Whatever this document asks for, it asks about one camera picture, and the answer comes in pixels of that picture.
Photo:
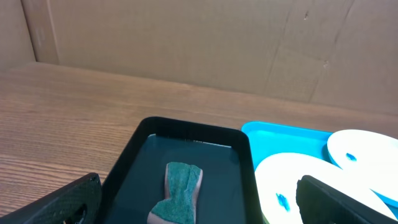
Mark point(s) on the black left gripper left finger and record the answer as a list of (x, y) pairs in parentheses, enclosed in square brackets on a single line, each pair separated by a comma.
[(77, 202)]

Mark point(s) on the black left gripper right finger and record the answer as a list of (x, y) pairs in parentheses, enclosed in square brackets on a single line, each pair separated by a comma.
[(321, 204)]

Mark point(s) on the yellow plate with blue stain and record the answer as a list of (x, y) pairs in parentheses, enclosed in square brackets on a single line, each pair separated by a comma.
[(277, 177)]

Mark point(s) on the teal plastic tray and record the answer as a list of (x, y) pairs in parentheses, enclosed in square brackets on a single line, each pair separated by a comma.
[(267, 139)]

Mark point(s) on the black rectangular water tray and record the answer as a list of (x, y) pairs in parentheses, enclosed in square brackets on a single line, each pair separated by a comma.
[(228, 192)]

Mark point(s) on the light blue plate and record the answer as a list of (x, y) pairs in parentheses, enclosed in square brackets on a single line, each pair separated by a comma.
[(368, 156)]

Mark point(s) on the cardboard backdrop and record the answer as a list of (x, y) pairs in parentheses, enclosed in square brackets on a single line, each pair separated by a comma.
[(335, 52)]

